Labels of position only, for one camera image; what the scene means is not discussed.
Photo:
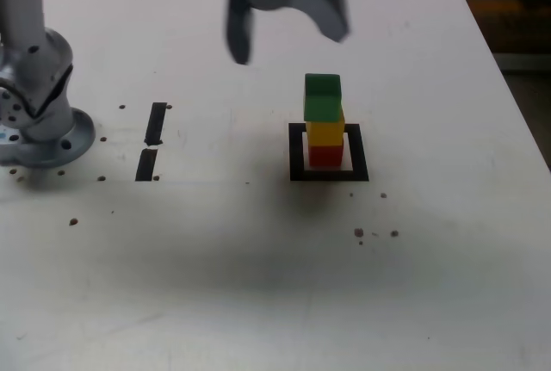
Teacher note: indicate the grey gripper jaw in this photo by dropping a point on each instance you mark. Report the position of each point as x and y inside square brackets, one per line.
[239, 22]
[329, 5]

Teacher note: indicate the green cube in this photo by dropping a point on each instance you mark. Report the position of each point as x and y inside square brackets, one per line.
[322, 97]

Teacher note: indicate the yellow cube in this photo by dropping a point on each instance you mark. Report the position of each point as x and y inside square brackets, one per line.
[326, 133]

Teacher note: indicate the red cube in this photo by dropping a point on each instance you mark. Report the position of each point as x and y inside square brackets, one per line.
[326, 158]

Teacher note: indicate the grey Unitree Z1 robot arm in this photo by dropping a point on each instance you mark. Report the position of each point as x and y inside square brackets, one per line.
[34, 65]

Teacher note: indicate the black tape square outline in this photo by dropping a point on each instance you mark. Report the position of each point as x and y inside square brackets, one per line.
[296, 151]

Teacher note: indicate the black tape strip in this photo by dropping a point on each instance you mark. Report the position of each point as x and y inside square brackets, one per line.
[155, 123]

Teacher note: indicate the grey metal bar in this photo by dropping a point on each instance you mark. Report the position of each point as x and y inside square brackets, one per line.
[525, 61]

